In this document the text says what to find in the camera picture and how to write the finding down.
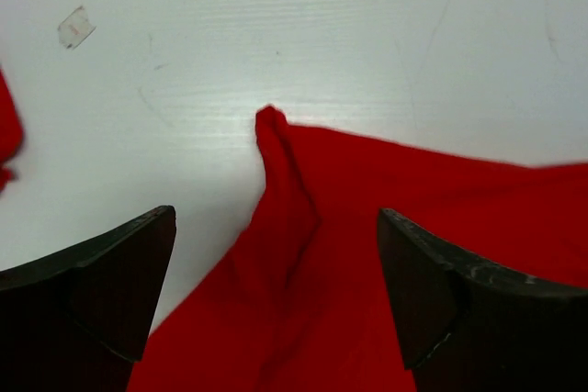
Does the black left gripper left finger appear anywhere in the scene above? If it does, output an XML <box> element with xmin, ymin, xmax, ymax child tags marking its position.
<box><xmin>1</xmin><ymin>206</ymin><xmax>176</xmax><ymax>391</ymax></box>

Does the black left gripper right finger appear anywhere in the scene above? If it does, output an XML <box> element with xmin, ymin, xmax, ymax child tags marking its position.
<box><xmin>377</xmin><ymin>209</ymin><xmax>587</xmax><ymax>391</ymax></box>

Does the red t shirt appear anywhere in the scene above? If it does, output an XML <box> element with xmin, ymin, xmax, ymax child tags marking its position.
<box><xmin>0</xmin><ymin>74</ymin><xmax>24</xmax><ymax>190</ymax></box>
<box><xmin>129</xmin><ymin>106</ymin><xmax>587</xmax><ymax>391</ymax></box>

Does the small paper label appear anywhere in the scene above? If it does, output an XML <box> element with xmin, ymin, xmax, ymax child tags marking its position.
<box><xmin>57</xmin><ymin>6</ymin><xmax>96</xmax><ymax>50</ymax></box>

